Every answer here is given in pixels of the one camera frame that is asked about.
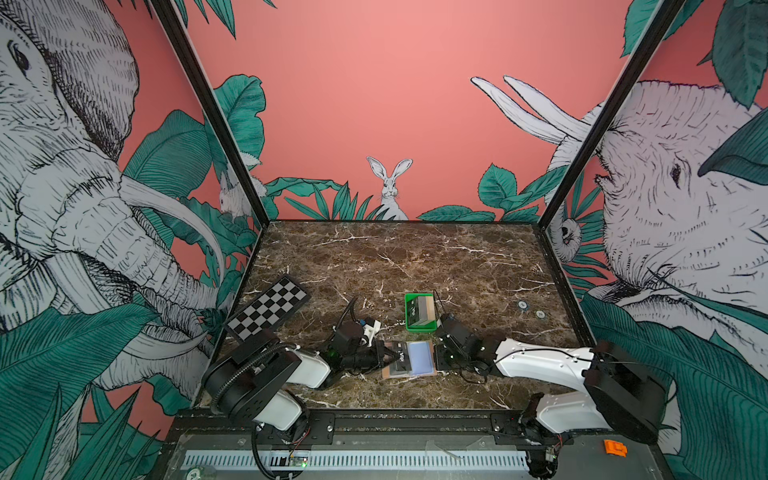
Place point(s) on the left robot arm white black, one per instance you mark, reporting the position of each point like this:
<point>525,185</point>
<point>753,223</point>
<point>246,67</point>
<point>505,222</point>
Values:
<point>248,385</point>

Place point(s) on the white slotted cable duct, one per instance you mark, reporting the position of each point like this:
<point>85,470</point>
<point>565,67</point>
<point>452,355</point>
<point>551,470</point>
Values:
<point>354,460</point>

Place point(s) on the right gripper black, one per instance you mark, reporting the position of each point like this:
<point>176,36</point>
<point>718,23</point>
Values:
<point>439,350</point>

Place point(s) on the green plastic tray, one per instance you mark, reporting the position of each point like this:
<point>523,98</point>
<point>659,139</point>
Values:
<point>410,310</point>

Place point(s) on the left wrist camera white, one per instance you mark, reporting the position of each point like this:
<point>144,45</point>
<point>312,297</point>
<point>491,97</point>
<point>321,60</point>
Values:
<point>371,328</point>

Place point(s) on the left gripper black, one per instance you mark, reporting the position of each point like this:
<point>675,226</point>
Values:
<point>379,350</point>

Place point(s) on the small green circuit board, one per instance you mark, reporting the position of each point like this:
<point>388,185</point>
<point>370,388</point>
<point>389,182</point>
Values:
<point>298,462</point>

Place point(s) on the orange connector block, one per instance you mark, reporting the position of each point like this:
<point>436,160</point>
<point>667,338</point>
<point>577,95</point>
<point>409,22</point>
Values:
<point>615,448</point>

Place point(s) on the stack of credit cards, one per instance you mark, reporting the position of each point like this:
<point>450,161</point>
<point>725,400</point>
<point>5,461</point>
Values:
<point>425,310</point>

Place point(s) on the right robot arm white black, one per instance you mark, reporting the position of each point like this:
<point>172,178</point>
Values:
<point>609,391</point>

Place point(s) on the checkerboard calibration plate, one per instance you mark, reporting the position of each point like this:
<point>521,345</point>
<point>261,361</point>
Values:
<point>269,310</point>

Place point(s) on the black mounting rail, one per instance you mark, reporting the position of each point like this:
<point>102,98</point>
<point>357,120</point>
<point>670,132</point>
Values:
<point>507,427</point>

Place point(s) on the tan leather card holder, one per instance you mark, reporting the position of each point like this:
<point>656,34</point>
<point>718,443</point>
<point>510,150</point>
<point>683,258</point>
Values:
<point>422,360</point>

